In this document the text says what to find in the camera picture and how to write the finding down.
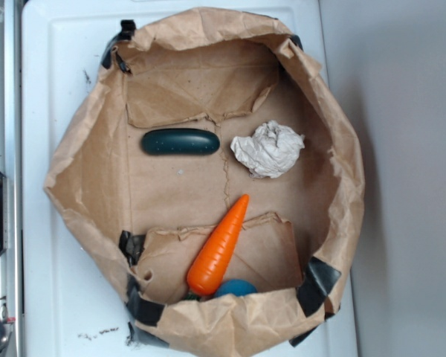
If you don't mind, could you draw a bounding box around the crumpled white paper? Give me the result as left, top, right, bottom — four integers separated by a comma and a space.
230, 120, 306, 179

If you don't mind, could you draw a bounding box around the brown paper bag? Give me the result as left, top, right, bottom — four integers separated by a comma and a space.
44, 7, 365, 356

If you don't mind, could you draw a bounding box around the dark green toy cucumber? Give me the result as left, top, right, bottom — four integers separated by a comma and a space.
140, 128, 220, 155

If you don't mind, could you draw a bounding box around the orange plastic toy carrot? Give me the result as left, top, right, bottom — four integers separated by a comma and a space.
187, 194, 250, 297

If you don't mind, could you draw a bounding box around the blue ball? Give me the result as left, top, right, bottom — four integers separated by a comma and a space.
213, 279, 257, 298

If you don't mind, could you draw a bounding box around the white plastic tray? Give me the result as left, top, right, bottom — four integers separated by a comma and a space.
20, 0, 359, 357

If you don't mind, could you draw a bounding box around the silver metal rail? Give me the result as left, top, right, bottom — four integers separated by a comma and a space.
0, 1, 25, 356

